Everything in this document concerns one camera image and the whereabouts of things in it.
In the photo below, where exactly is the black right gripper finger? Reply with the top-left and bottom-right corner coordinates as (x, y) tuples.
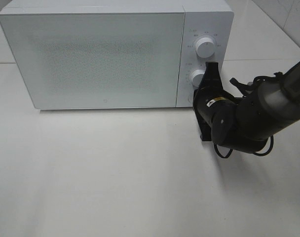
(202, 61), (221, 81)

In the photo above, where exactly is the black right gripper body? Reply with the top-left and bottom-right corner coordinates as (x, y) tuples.
(193, 79), (235, 141)

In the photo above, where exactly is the white dial knob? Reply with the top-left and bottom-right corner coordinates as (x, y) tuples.
(189, 69), (205, 87)
(194, 36), (216, 58)

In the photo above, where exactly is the round white door button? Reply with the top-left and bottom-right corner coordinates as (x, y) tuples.
(188, 93), (194, 105)

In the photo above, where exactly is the white microwave door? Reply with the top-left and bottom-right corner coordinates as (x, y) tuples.
(0, 13), (184, 110)

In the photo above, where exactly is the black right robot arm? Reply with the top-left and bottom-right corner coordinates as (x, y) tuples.
(192, 61), (300, 158)

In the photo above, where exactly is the white microwave oven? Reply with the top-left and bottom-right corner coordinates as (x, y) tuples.
(0, 0), (234, 109)

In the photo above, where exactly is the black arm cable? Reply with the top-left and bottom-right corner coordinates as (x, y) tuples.
(213, 71), (284, 160)

